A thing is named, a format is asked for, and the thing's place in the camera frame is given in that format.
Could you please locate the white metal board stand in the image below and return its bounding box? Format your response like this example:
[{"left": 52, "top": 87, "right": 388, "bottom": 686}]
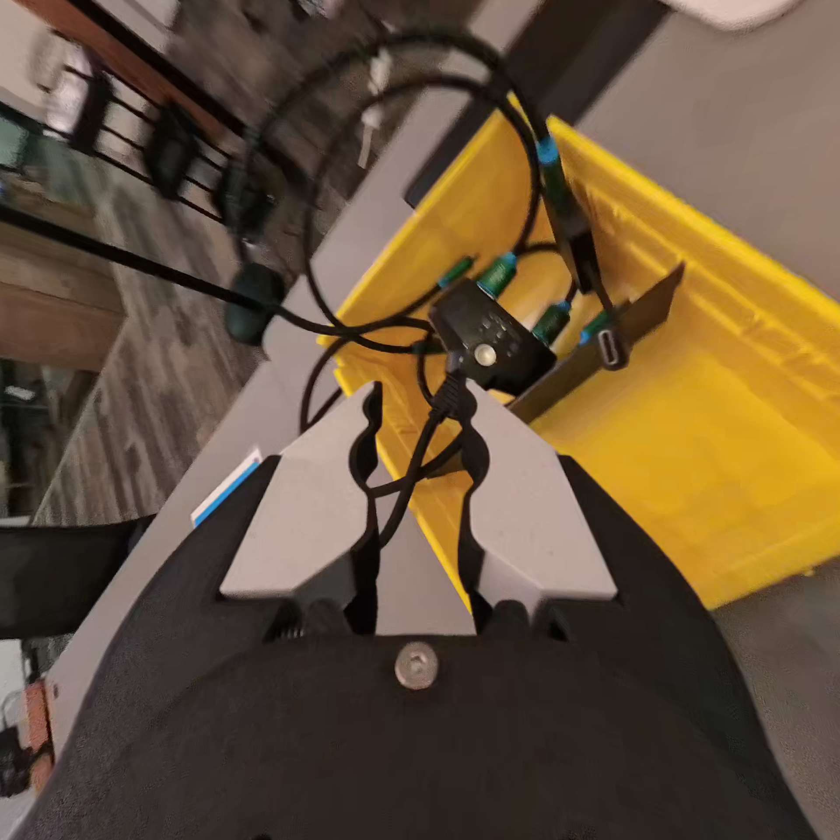
[{"left": 669, "top": 0, "right": 809, "bottom": 32}]

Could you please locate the white power strip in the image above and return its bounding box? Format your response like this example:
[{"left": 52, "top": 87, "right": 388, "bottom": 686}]
[{"left": 357, "top": 52, "right": 396, "bottom": 172}]

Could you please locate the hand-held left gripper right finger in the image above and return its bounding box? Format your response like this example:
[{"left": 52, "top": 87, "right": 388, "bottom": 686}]
[{"left": 458, "top": 379, "right": 619, "bottom": 622}]

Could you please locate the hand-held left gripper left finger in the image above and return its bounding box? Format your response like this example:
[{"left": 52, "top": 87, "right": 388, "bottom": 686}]
[{"left": 220, "top": 381, "right": 384, "bottom": 601}]

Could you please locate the black bin divider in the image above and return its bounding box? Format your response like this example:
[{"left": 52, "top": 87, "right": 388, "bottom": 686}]
[{"left": 508, "top": 262, "right": 686, "bottom": 424}]

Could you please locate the yellow plastic bin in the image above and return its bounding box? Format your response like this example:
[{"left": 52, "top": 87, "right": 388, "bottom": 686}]
[{"left": 318, "top": 112, "right": 840, "bottom": 611}]

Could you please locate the blue white sticker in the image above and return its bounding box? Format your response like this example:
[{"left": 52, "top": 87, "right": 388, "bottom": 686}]
[{"left": 190, "top": 446, "right": 265, "bottom": 529}]

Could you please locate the black utility cart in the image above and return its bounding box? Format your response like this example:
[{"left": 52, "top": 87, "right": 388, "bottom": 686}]
[{"left": 39, "top": 39, "right": 277, "bottom": 237}]

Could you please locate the black round-base floor stand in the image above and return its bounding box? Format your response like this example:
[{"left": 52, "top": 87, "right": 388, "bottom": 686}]
[{"left": 0, "top": 203, "right": 287, "bottom": 347}]

